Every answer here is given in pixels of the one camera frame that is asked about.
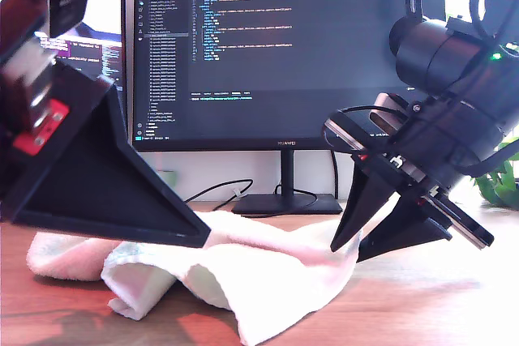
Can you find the green leafy houseplant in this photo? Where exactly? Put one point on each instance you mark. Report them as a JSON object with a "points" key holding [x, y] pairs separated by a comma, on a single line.
{"points": [[498, 188]]}

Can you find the black monitor with purple window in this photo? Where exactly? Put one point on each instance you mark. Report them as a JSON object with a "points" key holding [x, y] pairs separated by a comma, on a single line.
{"points": [[105, 58]]}

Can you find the pink white checked tea towel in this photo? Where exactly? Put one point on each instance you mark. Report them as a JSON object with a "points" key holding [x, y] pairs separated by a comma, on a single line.
{"points": [[263, 281]]}

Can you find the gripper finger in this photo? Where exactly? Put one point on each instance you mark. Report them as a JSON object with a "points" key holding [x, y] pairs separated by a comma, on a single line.
{"points": [[101, 184]]}

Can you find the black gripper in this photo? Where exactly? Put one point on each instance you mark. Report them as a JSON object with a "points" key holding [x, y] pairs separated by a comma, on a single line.
{"points": [[438, 155]]}

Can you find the black Huawei computer monitor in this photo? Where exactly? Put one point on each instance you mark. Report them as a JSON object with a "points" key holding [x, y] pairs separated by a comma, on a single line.
{"points": [[263, 78]]}

